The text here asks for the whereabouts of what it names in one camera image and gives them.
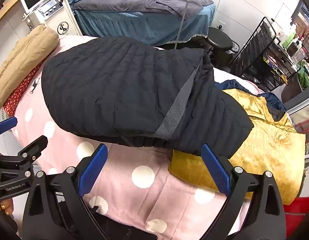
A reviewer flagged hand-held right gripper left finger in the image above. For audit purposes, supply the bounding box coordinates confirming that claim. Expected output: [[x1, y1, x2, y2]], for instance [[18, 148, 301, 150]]
[[22, 143, 120, 240]]

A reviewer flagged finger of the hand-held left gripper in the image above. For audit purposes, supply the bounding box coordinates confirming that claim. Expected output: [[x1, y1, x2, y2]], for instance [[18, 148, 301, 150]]
[[19, 135, 49, 163], [0, 117, 18, 136]]

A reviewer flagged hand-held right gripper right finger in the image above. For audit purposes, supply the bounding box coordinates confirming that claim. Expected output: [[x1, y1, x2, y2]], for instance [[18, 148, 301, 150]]
[[202, 144, 287, 240]]

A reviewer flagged black quilted jacket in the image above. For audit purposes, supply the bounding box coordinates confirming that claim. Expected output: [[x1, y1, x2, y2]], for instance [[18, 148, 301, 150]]
[[41, 36, 255, 159]]

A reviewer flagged person's left hand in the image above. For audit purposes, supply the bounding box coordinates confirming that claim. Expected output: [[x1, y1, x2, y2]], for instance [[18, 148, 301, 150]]
[[0, 199, 15, 216]]

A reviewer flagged red floral cloth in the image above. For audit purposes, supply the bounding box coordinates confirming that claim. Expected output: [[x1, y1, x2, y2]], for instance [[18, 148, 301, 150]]
[[3, 62, 43, 117]]

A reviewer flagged pink polka dot blanket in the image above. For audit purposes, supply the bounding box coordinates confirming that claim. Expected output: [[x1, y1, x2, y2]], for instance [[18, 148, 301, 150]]
[[2, 34, 260, 240]]

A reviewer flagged shiny gold padded jacket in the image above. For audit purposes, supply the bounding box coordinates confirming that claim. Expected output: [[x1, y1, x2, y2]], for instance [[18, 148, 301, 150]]
[[168, 79, 307, 205]]

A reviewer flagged beige pillow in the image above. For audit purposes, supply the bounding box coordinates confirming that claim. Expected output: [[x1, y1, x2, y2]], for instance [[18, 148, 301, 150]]
[[0, 24, 60, 113]]

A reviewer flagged red container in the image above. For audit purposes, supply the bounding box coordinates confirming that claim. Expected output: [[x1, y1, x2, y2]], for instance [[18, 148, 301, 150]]
[[283, 196, 307, 238]]

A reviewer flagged glass display cabinet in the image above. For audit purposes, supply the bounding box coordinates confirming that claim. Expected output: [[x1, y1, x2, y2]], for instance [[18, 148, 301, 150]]
[[286, 90, 309, 140]]

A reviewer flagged white beauty machine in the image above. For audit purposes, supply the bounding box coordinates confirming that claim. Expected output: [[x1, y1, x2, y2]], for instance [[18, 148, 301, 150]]
[[24, 0, 81, 37]]

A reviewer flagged black round stool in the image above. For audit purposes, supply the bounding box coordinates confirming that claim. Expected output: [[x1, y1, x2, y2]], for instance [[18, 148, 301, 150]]
[[206, 27, 235, 63]]

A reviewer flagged massage bed with blue skirt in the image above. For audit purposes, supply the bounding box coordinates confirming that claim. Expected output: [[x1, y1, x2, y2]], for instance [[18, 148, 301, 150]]
[[74, 4, 216, 47]]

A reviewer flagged shelf of assorted goods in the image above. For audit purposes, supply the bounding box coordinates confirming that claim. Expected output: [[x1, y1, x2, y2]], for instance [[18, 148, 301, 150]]
[[279, 2, 309, 90]]

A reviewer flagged black wire cart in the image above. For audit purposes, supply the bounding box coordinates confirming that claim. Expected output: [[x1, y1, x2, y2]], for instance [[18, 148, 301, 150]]
[[231, 17, 298, 92]]

